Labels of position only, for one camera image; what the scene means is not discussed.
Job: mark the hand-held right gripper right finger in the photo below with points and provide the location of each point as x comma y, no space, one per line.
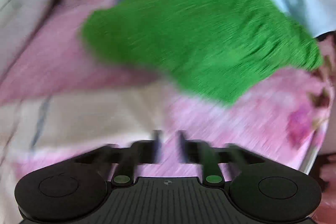
182,146

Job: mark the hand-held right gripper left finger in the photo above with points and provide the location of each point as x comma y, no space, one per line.
157,146

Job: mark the cream knit sweater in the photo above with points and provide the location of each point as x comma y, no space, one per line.
92,116

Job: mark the pink floral blanket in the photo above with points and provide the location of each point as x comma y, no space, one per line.
236,129

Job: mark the green knit sweater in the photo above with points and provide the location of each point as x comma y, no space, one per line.
204,37

